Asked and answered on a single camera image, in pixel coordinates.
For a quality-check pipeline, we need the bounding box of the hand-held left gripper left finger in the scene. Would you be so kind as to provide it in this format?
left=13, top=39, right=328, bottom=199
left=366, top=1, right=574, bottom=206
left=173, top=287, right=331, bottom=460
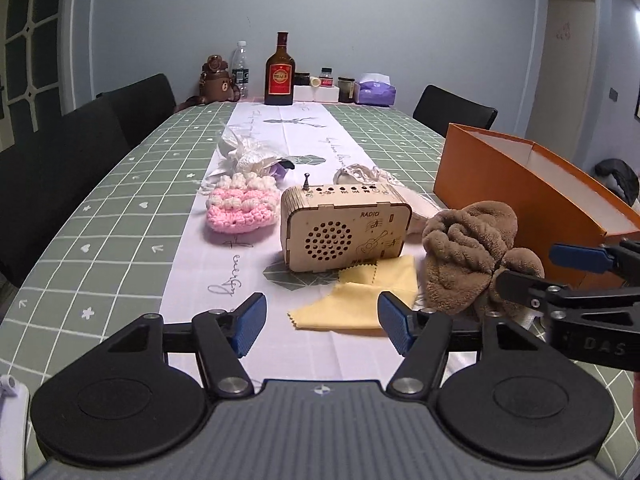
left=107, top=292, right=266, bottom=396

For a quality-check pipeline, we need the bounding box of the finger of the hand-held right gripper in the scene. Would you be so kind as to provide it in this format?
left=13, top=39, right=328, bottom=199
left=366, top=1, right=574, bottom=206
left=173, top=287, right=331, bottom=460
left=548, top=239, right=640, bottom=281
left=495, top=269, right=640, bottom=322

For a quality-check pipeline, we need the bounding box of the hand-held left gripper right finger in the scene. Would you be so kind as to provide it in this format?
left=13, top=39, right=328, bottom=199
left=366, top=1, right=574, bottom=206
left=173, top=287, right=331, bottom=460
left=377, top=291, right=540, bottom=396

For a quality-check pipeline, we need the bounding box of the brown plush towel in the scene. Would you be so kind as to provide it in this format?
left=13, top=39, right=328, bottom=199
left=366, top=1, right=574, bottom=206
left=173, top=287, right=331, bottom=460
left=422, top=201, right=547, bottom=322

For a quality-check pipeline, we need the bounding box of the orange cardboard box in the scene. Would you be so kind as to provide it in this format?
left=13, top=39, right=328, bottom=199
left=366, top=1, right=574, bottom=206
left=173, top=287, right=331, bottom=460
left=433, top=123, right=640, bottom=289

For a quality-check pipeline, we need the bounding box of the cellophane white gift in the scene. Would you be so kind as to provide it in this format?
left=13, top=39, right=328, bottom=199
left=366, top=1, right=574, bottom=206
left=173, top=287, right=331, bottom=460
left=202, top=126, right=288, bottom=196

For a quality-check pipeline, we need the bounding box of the purple soft item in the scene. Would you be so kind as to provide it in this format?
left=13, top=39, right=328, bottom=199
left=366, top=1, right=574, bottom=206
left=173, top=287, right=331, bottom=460
left=267, top=157, right=299, bottom=183

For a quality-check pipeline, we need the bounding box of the yellow cleaning cloth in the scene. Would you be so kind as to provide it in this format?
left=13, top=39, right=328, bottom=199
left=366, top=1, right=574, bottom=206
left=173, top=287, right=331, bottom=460
left=287, top=255, right=420, bottom=332

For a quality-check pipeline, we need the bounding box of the black bag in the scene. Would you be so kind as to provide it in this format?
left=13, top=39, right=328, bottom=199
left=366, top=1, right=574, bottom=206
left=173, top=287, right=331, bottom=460
left=594, top=158, right=640, bottom=207

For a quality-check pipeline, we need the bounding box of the wooden radio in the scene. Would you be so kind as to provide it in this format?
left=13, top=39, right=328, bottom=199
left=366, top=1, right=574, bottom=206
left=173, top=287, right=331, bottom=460
left=280, top=172, right=414, bottom=274

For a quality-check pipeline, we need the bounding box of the pink white crocheted pouch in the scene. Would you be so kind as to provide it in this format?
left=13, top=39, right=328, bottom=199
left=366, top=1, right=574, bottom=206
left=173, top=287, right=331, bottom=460
left=206, top=172, right=281, bottom=235

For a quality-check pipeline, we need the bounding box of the beige door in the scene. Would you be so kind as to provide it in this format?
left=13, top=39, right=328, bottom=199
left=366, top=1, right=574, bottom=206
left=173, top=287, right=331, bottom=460
left=525, top=0, right=602, bottom=161

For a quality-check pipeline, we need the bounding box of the white table runner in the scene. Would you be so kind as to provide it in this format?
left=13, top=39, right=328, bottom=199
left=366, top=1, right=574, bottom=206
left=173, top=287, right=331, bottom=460
left=159, top=101, right=483, bottom=396

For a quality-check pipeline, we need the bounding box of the purple tissue pack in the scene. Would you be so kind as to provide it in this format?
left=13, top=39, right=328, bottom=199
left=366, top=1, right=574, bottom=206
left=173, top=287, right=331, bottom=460
left=356, top=73, right=398, bottom=107

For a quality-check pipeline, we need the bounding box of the white foam box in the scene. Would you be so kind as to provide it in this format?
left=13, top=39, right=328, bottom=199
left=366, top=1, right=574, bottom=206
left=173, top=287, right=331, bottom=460
left=293, top=85, right=340, bottom=104

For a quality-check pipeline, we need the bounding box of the brown bear shaped bottle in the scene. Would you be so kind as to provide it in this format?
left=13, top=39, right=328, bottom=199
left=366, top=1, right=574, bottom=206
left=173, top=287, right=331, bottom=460
left=201, top=54, right=240, bottom=106

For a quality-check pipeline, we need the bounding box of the brown liquor bottle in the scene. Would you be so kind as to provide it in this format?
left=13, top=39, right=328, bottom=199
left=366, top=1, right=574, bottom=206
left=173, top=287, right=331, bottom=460
left=264, top=31, right=296, bottom=106

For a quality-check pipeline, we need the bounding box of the large black chair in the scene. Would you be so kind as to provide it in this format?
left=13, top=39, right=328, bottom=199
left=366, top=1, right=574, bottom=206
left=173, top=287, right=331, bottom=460
left=0, top=97, right=132, bottom=288

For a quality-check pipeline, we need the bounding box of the clear plastic water bottle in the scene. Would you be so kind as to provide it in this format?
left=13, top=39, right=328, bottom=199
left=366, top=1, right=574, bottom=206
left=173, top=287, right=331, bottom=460
left=231, top=41, right=250, bottom=101

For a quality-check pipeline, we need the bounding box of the lattice window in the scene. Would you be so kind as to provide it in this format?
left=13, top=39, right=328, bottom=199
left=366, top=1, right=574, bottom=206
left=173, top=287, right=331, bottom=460
left=0, top=0, right=67, bottom=111

